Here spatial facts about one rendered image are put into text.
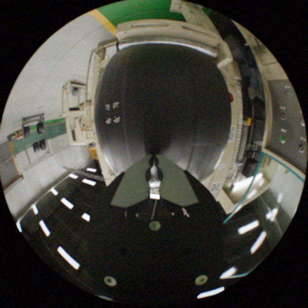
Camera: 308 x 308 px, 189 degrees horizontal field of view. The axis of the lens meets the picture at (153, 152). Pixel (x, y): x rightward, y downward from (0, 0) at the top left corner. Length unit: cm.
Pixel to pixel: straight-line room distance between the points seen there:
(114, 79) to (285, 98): 62
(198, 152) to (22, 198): 1186
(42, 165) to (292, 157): 1179
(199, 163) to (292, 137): 49
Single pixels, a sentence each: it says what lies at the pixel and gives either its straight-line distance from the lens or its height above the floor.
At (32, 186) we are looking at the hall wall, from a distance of 1149.
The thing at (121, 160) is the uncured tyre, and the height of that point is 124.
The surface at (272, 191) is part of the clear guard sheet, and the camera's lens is 59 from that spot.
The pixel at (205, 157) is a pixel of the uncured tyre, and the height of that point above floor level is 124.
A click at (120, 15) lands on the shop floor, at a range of 131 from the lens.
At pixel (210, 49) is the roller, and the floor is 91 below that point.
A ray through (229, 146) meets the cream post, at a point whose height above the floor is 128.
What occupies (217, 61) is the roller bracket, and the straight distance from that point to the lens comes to 43.
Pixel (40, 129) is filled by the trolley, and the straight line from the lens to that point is 533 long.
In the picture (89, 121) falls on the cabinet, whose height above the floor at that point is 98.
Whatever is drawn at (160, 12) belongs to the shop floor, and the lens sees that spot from 130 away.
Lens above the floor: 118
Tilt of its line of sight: 21 degrees up
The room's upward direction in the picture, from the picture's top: 178 degrees clockwise
